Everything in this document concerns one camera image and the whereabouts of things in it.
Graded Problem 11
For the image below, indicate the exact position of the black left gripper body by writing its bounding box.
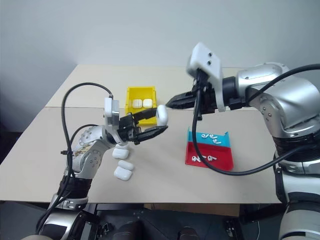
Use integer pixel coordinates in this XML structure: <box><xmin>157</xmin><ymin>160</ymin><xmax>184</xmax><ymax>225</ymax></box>
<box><xmin>116</xmin><ymin>112</ymin><xmax>143</xmax><ymax>146</ymax></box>

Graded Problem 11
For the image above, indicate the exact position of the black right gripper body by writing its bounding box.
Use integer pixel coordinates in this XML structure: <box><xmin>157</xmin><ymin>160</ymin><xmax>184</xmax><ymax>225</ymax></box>
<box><xmin>190</xmin><ymin>70</ymin><xmax>221</xmax><ymax>116</ymax></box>

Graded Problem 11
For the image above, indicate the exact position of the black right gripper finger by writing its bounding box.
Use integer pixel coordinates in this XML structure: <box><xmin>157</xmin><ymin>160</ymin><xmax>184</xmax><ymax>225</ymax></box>
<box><xmin>165</xmin><ymin>98</ymin><xmax>198</xmax><ymax>110</ymax></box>
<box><xmin>171</xmin><ymin>90</ymin><xmax>196</xmax><ymax>103</ymax></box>

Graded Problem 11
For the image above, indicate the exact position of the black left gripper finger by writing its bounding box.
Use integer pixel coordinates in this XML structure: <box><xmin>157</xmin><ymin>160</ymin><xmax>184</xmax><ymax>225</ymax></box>
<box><xmin>136</xmin><ymin>125</ymin><xmax>169</xmax><ymax>145</ymax></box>
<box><xmin>131</xmin><ymin>107</ymin><xmax>159</xmax><ymax>123</ymax></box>

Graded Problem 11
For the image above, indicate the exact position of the yellow plastic bin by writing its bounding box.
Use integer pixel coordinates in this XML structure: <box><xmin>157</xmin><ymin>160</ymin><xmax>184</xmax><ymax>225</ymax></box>
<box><xmin>124</xmin><ymin>85</ymin><xmax>158</xmax><ymax>126</ymax></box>

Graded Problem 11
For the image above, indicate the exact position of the blue and red tray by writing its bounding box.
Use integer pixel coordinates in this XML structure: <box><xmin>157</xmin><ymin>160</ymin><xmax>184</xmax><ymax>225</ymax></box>
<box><xmin>184</xmin><ymin>126</ymin><xmax>235</xmax><ymax>172</ymax></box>

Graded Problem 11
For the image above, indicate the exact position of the dark rounded shape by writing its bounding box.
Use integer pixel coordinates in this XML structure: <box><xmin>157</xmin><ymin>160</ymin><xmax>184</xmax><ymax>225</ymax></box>
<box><xmin>116</xmin><ymin>221</ymin><xmax>144</xmax><ymax>240</ymax></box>
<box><xmin>178</xmin><ymin>226</ymin><xmax>199</xmax><ymax>240</ymax></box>

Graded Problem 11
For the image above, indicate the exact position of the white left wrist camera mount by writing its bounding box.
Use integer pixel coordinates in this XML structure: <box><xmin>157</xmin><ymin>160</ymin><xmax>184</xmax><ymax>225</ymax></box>
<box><xmin>103</xmin><ymin>96</ymin><xmax>130</xmax><ymax>147</ymax></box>

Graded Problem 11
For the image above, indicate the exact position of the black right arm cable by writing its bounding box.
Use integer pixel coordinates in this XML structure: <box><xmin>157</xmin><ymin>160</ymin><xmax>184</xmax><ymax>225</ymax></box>
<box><xmin>190</xmin><ymin>64</ymin><xmax>320</xmax><ymax>176</ymax></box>

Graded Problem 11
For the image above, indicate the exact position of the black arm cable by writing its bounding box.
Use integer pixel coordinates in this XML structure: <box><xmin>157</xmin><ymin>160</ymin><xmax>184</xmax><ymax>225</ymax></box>
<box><xmin>35</xmin><ymin>82</ymin><xmax>115</xmax><ymax>235</ymax></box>
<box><xmin>190</xmin><ymin>64</ymin><xmax>320</xmax><ymax>176</ymax></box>

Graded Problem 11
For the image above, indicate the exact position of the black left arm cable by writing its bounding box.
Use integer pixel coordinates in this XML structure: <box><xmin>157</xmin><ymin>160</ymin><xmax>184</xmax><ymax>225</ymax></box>
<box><xmin>35</xmin><ymin>82</ymin><xmax>115</xmax><ymax>235</ymax></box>

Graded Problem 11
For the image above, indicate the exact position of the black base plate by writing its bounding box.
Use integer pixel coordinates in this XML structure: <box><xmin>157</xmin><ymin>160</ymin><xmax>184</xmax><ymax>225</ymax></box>
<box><xmin>84</xmin><ymin>203</ymin><xmax>282</xmax><ymax>240</ymax></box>

